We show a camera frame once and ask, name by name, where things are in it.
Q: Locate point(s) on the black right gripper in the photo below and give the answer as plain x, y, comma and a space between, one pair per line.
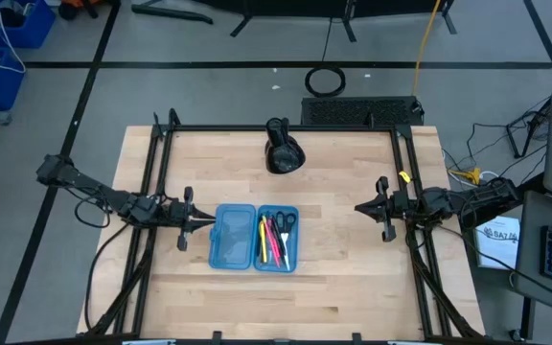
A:
400, 206

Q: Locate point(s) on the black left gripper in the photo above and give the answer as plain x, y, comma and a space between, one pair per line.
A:
180, 215

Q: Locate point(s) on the blue plastic supply box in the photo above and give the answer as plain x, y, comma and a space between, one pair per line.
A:
230, 239

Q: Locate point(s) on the yellow highlighter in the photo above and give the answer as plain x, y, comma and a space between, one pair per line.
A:
263, 242

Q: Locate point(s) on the pink pencil yellow eraser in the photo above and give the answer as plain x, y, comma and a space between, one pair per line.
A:
271, 242

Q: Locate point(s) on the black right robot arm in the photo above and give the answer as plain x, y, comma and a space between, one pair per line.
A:
477, 196

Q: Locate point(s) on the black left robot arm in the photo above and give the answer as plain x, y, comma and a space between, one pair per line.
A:
94, 187

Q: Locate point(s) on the yellow tag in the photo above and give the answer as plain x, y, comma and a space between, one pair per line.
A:
404, 176

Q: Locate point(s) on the black perforated computer case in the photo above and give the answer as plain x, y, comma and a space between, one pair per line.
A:
352, 111

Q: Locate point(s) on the yellow power plug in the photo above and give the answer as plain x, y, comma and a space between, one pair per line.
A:
470, 176

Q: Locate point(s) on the black desk lamp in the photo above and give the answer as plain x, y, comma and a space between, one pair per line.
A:
283, 155

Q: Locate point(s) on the white paper sheet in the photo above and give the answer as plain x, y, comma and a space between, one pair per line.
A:
496, 249

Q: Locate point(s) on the black tripod stand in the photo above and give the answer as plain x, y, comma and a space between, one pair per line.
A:
515, 141

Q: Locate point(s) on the black floor bar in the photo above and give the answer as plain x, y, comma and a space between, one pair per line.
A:
170, 13

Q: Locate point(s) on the black partition screen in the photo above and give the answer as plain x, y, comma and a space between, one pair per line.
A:
305, 7

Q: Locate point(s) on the orange and black bag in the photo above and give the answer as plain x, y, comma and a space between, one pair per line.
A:
79, 6

